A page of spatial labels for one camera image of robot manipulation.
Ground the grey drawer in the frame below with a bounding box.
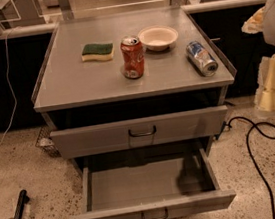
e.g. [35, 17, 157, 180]
[51, 105, 227, 159]
[70, 149, 236, 219]

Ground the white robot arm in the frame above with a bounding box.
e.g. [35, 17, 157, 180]
[242, 0, 275, 113]

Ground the grey metal drawer cabinet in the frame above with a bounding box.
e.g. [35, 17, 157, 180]
[21, 0, 248, 183]

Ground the blue silver soda can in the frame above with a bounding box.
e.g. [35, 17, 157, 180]
[186, 41, 219, 77]

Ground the white bowl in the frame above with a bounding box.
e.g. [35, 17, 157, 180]
[138, 25, 178, 52]

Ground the red soda can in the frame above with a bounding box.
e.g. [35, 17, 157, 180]
[120, 35, 145, 79]

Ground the green yellow sponge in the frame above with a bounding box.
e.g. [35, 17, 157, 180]
[81, 43, 114, 62]

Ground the black floor cable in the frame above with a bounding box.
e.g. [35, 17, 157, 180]
[212, 111, 275, 219]

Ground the white hanging cable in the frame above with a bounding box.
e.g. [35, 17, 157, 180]
[0, 25, 40, 174]

